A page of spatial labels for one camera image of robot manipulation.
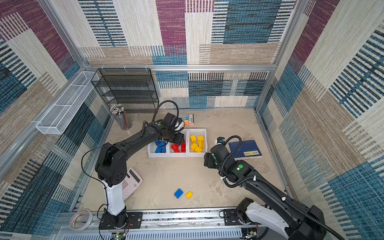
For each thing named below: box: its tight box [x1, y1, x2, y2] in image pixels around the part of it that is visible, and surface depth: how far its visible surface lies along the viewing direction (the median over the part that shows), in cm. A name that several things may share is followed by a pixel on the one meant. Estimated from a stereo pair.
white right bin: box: [187, 128, 208, 158], surface depth 99 cm
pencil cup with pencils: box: [109, 104, 133, 131], surface depth 101 cm
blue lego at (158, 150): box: [155, 147, 163, 153], surface depth 97 cm
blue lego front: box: [174, 188, 184, 199], surface depth 83 cm
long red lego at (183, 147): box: [181, 140, 186, 153], surface depth 99 cm
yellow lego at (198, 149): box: [194, 146, 203, 153], surface depth 98 cm
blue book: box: [228, 140, 263, 161], surface depth 98 cm
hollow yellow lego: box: [198, 140, 205, 149], surface depth 101 cm
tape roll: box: [69, 209, 93, 231], surface depth 74 cm
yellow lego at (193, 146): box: [190, 142, 198, 151], surface depth 98 cm
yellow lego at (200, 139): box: [197, 136, 205, 143], surface depth 102 cm
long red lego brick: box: [171, 143, 180, 153], surface depth 98 cm
